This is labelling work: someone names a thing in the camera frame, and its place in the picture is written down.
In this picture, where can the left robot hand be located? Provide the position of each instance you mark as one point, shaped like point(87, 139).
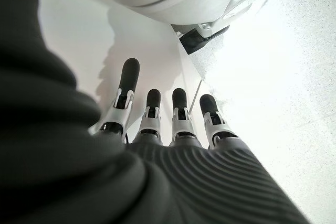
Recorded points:
point(78, 169)

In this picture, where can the white kitchen cabinet front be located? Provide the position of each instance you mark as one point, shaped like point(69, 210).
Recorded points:
point(73, 37)

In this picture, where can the black robot left foot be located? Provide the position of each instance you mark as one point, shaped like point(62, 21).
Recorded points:
point(193, 41)

